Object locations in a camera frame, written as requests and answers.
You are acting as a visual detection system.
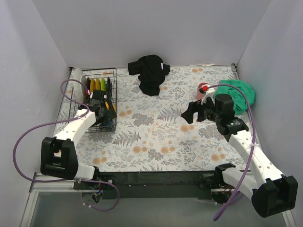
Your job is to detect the black plate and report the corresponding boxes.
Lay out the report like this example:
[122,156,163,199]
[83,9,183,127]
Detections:
[107,77,113,93]

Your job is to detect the black cloth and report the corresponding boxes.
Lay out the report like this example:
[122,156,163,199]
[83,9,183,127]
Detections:
[127,55,170,96]

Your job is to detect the dark blue mug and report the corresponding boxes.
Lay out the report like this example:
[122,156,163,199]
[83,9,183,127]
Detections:
[99,118,115,129]

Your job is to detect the lime green plate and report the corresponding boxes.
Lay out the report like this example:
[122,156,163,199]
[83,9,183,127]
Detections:
[100,78,107,91]

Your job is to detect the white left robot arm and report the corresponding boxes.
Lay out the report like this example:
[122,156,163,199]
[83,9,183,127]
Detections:
[40,90,115,189]

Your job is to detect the black wire dish rack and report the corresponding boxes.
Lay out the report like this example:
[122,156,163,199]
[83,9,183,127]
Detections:
[71,68,117,132]

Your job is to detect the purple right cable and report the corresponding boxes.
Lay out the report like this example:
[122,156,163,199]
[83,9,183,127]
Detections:
[213,84,255,222]

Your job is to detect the green cloth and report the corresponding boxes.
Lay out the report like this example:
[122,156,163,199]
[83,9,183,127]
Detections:
[214,80,255,115]

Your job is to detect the yellow bowl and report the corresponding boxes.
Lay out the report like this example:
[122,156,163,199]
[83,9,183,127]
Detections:
[106,101,117,119]

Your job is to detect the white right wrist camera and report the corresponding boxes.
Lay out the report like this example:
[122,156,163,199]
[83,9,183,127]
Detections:
[200,86,216,104]

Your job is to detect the large white plate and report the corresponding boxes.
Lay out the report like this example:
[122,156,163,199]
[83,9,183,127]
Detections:
[73,68,84,103]

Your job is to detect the floral table mat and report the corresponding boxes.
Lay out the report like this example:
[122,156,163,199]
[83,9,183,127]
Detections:
[76,66,246,172]

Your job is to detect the orange yellow plate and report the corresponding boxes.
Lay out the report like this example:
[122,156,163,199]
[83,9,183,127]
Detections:
[95,78,101,90]

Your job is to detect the dark brown plate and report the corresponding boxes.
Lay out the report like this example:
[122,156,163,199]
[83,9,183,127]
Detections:
[86,78,91,91]

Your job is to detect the black base frame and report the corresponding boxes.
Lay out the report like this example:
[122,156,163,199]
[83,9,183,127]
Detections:
[30,171,281,204]

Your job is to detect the pink cup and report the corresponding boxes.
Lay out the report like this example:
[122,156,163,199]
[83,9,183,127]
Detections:
[196,82,208,100]

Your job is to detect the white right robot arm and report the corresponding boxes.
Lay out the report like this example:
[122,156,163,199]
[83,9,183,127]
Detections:
[181,94,298,218]

